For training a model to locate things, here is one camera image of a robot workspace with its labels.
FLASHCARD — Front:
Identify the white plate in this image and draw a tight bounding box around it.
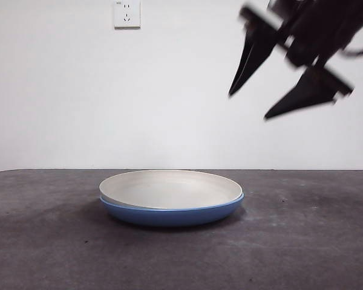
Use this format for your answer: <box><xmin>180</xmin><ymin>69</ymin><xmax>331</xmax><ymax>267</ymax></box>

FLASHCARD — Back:
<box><xmin>98</xmin><ymin>169</ymin><xmax>243</xmax><ymax>210</ymax></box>

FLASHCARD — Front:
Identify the blue plate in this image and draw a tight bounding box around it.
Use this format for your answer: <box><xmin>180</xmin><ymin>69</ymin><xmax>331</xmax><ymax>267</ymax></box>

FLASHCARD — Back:
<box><xmin>99</xmin><ymin>193</ymin><xmax>245</xmax><ymax>228</ymax></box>

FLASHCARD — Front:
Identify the black cable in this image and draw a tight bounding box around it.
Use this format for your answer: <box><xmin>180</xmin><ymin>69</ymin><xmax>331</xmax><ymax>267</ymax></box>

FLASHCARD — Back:
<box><xmin>340</xmin><ymin>43</ymin><xmax>363</xmax><ymax>57</ymax></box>

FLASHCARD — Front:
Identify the white wall socket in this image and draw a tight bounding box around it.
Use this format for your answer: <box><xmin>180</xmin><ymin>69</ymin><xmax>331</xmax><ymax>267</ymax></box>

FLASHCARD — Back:
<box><xmin>113</xmin><ymin>1</ymin><xmax>141</xmax><ymax>30</ymax></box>

